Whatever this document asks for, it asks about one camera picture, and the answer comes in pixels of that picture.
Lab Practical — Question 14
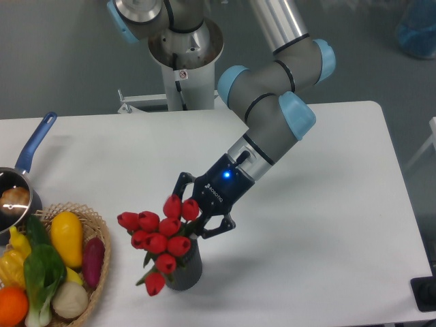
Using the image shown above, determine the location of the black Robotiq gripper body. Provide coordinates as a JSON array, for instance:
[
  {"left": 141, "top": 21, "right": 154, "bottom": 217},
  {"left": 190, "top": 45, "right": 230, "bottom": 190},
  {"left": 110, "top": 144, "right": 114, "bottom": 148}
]
[{"left": 192, "top": 153, "right": 255, "bottom": 216}]

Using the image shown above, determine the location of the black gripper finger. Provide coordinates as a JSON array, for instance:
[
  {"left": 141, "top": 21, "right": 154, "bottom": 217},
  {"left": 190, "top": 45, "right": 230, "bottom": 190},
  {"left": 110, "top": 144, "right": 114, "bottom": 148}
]
[
  {"left": 172, "top": 172, "right": 196, "bottom": 201},
  {"left": 190, "top": 213, "right": 236, "bottom": 239}
]

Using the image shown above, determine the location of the red tulip bouquet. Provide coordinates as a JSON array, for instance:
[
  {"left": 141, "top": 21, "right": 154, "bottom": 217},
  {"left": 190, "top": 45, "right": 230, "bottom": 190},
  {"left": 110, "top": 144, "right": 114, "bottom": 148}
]
[{"left": 117, "top": 194, "right": 200, "bottom": 296}]

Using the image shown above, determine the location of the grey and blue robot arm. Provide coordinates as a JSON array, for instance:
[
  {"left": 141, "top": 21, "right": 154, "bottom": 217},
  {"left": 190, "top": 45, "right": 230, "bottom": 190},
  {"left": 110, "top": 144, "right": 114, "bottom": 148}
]
[{"left": 107, "top": 1, "right": 336, "bottom": 238}]

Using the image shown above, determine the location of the dark grey ribbed vase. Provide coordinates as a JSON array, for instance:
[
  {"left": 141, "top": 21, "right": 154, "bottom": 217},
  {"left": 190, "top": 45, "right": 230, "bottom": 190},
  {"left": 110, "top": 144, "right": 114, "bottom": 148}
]
[{"left": 166, "top": 239, "right": 202, "bottom": 291}]

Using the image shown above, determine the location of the woven wicker basket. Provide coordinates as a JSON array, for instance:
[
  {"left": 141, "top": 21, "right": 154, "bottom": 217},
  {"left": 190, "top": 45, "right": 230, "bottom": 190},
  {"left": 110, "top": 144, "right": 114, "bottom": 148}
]
[{"left": 0, "top": 201, "right": 112, "bottom": 327}]

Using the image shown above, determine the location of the purple sweet potato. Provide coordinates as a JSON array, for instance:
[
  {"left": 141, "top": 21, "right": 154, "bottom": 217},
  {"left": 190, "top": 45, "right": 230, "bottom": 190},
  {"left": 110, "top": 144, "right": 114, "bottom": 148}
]
[{"left": 82, "top": 237, "right": 105, "bottom": 289}]

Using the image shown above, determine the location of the yellow squash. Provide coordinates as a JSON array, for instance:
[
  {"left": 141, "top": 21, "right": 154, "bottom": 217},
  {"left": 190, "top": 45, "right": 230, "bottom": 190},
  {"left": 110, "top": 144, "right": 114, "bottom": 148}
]
[{"left": 50, "top": 211, "right": 83, "bottom": 270}]

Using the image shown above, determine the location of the yellow lemon piece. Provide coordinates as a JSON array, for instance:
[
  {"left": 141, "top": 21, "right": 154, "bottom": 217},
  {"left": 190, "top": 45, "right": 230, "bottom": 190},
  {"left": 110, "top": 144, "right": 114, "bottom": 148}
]
[{"left": 66, "top": 267, "right": 83, "bottom": 285}]

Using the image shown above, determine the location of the green bok choy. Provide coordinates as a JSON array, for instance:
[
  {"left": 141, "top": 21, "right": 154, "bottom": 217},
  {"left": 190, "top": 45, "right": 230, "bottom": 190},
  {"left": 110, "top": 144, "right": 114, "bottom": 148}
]
[{"left": 24, "top": 215, "right": 66, "bottom": 326}]

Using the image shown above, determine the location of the browned bun in pot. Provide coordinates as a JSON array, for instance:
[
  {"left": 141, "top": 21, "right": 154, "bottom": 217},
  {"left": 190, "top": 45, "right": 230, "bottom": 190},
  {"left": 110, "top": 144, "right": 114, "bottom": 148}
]
[{"left": 1, "top": 187, "right": 30, "bottom": 216}]

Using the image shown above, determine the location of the small yellow pepper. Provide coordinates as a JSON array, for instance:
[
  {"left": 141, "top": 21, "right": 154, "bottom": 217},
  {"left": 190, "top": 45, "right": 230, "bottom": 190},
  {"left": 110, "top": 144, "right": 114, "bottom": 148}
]
[{"left": 9, "top": 226, "right": 31, "bottom": 260}]

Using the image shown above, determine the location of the yellow bell pepper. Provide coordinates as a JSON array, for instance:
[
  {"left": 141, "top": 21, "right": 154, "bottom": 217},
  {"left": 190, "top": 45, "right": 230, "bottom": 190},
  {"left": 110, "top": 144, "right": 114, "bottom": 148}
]
[{"left": 1, "top": 249, "right": 26, "bottom": 290}]

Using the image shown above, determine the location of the black device at table edge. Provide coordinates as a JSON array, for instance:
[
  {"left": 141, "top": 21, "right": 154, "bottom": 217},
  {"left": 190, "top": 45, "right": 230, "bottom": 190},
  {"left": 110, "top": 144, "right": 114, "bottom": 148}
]
[{"left": 410, "top": 277, "right": 435, "bottom": 312}]

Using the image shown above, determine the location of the orange fruit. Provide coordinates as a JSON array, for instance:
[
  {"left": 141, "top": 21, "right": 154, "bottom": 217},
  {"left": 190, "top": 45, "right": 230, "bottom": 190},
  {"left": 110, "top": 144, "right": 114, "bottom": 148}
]
[{"left": 1, "top": 287, "right": 29, "bottom": 326}]

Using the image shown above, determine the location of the blue transparent container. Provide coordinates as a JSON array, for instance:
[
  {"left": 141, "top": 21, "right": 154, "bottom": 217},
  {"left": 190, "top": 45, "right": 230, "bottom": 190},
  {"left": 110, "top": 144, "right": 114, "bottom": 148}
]
[{"left": 395, "top": 0, "right": 435, "bottom": 59}]

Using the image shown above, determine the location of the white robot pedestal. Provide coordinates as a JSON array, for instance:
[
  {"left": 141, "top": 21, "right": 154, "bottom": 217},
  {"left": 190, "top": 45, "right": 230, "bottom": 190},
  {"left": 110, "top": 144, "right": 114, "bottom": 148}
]
[{"left": 119, "top": 18, "right": 223, "bottom": 113}]

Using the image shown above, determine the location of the blue handled saucepan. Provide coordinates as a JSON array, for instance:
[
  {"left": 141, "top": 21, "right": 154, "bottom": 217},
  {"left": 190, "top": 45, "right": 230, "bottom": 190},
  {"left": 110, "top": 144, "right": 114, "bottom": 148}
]
[{"left": 1, "top": 112, "right": 57, "bottom": 246}]

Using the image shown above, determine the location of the white furniture frame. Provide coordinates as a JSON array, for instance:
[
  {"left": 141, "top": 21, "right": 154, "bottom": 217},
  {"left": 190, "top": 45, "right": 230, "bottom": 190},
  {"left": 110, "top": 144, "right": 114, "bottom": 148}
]
[{"left": 405, "top": 117, "right": 435, "bottom": 174}]

